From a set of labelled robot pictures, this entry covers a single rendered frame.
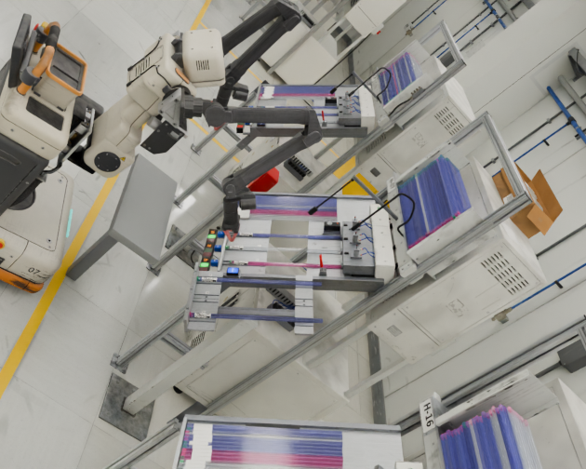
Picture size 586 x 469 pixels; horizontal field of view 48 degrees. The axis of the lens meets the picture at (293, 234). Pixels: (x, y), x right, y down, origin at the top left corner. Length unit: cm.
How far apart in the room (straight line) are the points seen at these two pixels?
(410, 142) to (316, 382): 164
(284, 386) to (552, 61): 379
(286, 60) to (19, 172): 500
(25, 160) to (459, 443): 179
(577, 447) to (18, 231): 220
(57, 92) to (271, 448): 148
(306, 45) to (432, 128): 340
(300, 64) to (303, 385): 470
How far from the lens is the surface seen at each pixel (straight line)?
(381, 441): 226
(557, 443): 211
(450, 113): 408
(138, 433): 315
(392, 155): 415
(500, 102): 603
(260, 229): 313
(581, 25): 597
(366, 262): 284
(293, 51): 727
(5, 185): 275
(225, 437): 223
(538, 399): 212
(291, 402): 335
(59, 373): 306
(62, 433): 294
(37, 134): 257
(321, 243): 304
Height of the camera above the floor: 223
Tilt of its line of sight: 25 degrees down
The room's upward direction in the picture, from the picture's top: 52 degrees clockwise
